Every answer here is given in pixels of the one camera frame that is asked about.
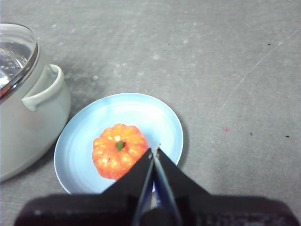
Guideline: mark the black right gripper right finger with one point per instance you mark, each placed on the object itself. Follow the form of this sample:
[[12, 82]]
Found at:
[[202, 209]]

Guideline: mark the orange pumpkin with green stem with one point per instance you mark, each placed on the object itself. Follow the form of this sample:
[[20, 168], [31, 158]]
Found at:
[[110, 153]]

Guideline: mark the glass lid with green knob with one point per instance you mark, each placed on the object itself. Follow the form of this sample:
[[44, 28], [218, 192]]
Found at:
[[14, 51]]

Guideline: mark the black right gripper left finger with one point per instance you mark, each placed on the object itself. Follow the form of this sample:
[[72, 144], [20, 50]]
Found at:
[[113, 207]]

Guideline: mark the pale green electric steamer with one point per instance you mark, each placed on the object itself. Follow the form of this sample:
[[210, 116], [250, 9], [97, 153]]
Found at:
[[35, 131]]

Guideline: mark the blue round plate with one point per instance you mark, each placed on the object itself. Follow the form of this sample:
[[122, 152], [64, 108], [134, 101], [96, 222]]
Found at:
[[141, 113]]

